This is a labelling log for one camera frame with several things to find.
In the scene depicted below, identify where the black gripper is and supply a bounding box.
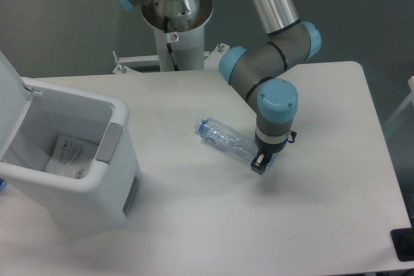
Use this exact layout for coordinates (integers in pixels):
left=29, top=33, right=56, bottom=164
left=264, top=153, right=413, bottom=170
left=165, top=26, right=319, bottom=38
left=250, top=130, right=297, bottom=175

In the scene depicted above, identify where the clear plastic water bottle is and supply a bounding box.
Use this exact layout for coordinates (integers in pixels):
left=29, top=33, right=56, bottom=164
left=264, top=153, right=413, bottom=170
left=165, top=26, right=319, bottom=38
left=194, top=118, right=259, bottom=171

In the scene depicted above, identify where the clear plastic packaging bag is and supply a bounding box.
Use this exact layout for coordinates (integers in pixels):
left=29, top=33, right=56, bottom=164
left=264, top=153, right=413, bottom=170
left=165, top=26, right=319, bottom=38
left=45, top=133, right=98, bottom=179

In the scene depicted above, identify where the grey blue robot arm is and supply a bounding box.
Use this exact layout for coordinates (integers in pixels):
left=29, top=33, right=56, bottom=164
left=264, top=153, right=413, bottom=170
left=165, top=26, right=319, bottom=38
left=118, top=0, right=321, bottom=174

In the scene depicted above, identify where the white trash can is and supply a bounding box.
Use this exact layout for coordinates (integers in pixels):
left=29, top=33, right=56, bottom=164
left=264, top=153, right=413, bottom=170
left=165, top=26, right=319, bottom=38
left=1, top=57, right=140, bottom=227

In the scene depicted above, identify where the black clamp at table edge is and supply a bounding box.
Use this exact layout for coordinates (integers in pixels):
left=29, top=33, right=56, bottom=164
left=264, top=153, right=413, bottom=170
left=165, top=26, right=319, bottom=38
left=391, top=228, right=413, bottom=262

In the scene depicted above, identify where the blue object at left edge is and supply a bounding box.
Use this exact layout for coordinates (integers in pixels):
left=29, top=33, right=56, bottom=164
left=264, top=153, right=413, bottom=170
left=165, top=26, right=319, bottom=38
left=0, top=178, right=7, bottom=192

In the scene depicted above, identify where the white pedestal base frame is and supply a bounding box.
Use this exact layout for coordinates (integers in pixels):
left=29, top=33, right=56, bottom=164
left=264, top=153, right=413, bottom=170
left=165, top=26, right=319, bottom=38
left=111, top=43, right=231, bottom=74

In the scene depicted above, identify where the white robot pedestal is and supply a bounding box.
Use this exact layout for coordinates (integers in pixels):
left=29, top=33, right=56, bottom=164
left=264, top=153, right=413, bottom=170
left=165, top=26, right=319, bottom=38
left=141, top=0, right=213, bottom=72

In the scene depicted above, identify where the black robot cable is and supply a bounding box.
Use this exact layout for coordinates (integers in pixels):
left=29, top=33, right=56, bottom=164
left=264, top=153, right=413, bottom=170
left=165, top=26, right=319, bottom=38
left=163, top=16, right=180, bottom=71

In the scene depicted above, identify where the white frame at right edge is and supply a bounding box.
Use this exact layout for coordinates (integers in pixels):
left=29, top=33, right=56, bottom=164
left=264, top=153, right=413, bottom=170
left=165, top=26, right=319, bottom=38
left=384, top=76, right=413, bottom=138

